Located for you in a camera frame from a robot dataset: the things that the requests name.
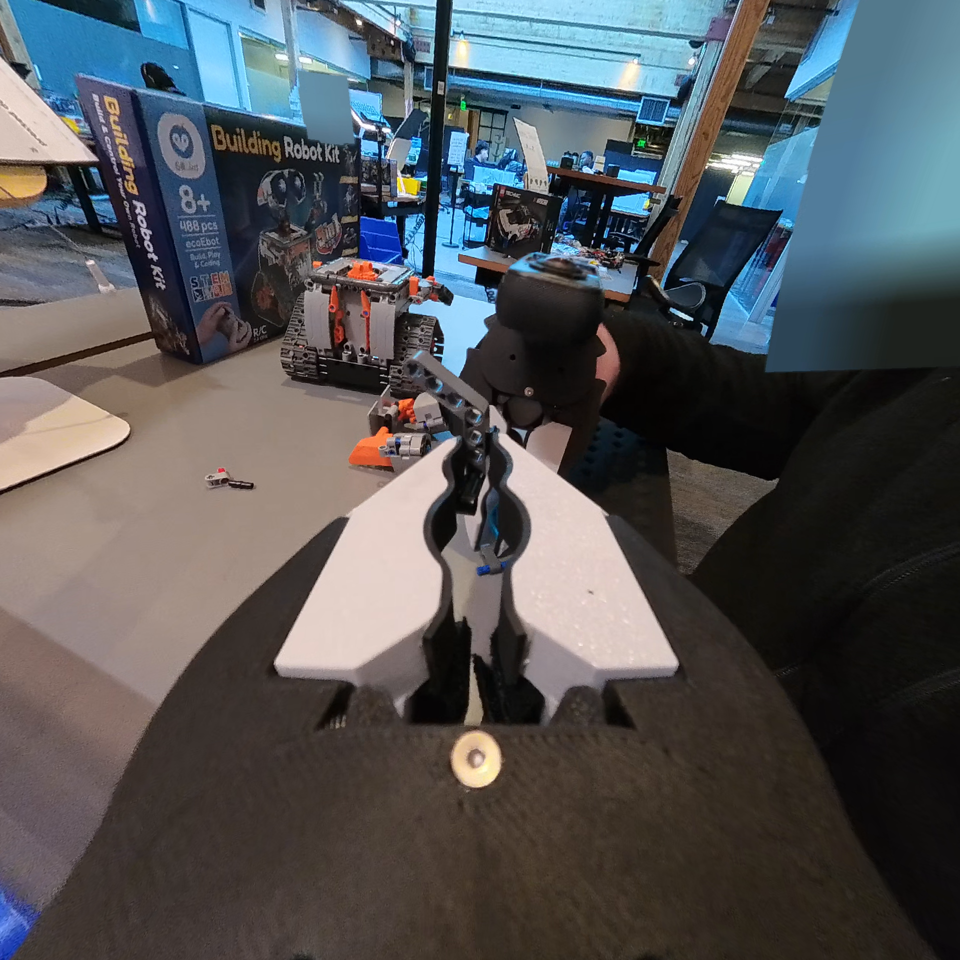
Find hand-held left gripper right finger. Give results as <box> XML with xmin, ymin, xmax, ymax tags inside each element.
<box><xmin>487</xmin><ymin>431</ymin><xmax>681</xmax><ymax>725</ymax></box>

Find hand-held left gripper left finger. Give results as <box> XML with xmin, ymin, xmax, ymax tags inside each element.
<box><xmin>273</xmin><ymin>437</ymin><xmax>468</xmax><ymax>725</ymax></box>

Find grey bent toy beam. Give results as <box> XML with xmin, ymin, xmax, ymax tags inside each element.
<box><xmin>405</xmin><ymin>348</ymin><xmax>496</xmax><ymax>481</ymax></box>

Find person's right forearm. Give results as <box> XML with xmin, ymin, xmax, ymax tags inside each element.
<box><xmin>600</xmin><ymin>309</ymin><xmax>856</xmax><ymax>481</ymax></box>

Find person's right hand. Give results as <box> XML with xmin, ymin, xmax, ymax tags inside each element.
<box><xmin>596</xmin><ymin>330</ymin><xmax>625</xmax><ymax>402</ymax></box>

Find black studded mat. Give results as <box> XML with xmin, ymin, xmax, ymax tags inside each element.
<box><xmin>566</xmin><ymin>420</ymin><xmax>680</xmax><ymax>571</ymax></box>

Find wooden table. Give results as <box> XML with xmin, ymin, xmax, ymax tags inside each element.
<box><xmin>457</xmin><ymin>243</ymin><xmax>639</xmax><ymax>305</ymax></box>

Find grey orange toy robot head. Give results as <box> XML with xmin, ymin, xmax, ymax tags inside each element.
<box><xmin>348</xmin><ymin>386</ymin><xmax>451</xmax><ymax>474</ymax></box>

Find black toy car box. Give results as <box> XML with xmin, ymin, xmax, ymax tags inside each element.
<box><xmin>483</xmin><ymin>182</ymin><xmax>565</xmax><ymax>260</ymax></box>

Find tracked toy robot body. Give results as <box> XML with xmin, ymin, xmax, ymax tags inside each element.
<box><xmin>279</xmin><ymin>257</ymin><xmax>455</xmax><ymax>395</ymax></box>

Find stacked blue storage bins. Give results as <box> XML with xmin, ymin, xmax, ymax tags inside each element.
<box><xmin>358</xmin><ymin>216</ymin><xmax>406</xmax><ymax>265</ymax></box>

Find black mesh office chair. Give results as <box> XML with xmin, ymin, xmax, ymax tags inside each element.
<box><xmin>637</xmin><ymin>196</ymin><xmax>785</xmax><ymax>340</ymax></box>

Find black vertical pole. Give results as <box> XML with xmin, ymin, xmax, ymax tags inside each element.
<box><xmin>420</xmin><ymin>0</ymin><xmax>456</xmax><ymax>280</ymax></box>

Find wooden support column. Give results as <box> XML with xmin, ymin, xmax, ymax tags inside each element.
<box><xmin>648</xmin><ymin>0</ymin><xmax>774</xmax><ymax>280</ymax></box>

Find blue toy kit box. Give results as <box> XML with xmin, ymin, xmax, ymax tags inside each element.
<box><xmin>75</xmin><ymin>73</ymin><xmax>363</xmax><ymax>366</ymax></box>

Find white stand base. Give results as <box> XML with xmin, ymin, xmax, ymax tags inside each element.
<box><xmin>0</xmin><ymin>161</ymin><xmax>132</xmax><ymax>496</ymax></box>

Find instruction booklet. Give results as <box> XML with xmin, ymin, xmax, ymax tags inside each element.
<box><xmin>0</xmin><ymin>56</ymin><xmax>100</xmax><ymax>168</ymax></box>

